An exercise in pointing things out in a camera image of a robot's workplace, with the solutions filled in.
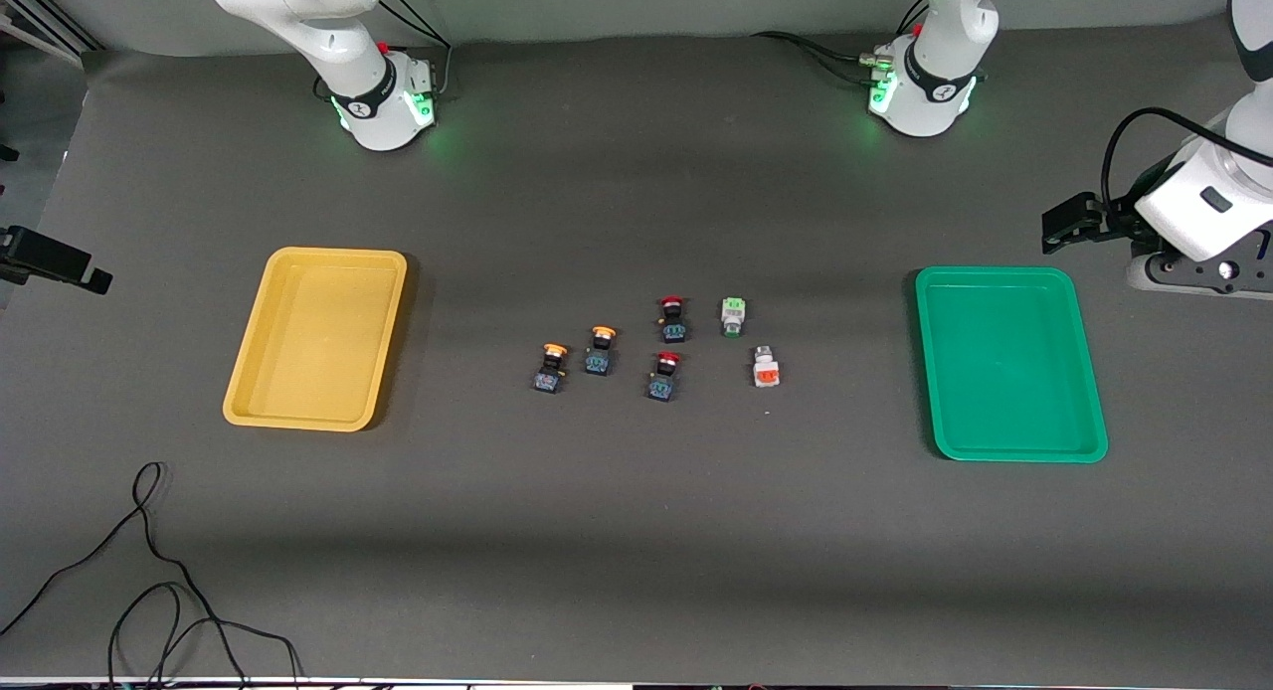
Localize yellow push button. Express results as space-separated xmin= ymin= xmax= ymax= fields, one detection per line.
xmin=584 ymin=325 xmax=618 ymax=378
xmin=533 ymin=343 xmax=570 ymax=395

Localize green plastic tray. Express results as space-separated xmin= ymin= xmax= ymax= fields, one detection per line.
xmin=915 ymin=265 xmax=1109 ymax=464

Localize yellow plastic tray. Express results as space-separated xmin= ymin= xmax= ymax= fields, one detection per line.
xmin=222 ymin=247 xmax=409 ymax=433

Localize dark grey table mat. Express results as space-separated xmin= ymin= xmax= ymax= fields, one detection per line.
xmin=0 ymin=14 xmax=1273 ymax=686

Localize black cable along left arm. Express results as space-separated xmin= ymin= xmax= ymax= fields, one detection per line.
xmin=1101 ymin=106 xmax=1273 ymax=209

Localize loose black cable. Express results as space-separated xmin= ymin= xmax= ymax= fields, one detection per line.
xmin=0 ymin=461 xmax=304 ymax=690

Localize aluminium frame profile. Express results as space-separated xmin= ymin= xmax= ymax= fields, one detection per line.
xmin=0 ymin=0 xmax=102 ymax=67

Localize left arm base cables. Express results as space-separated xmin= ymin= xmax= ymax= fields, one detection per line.
xmin=751 ymin=31 xmax=886 ymax=85

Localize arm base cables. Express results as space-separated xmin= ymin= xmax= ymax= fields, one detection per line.
xmin=373 ymin=0 xmax=454 ymax=99
xmin=751 ymin=31 xmax=886 ymax=85

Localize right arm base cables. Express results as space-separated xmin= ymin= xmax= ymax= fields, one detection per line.
xmin=373 ymin=0 xmax=454 ymax=99

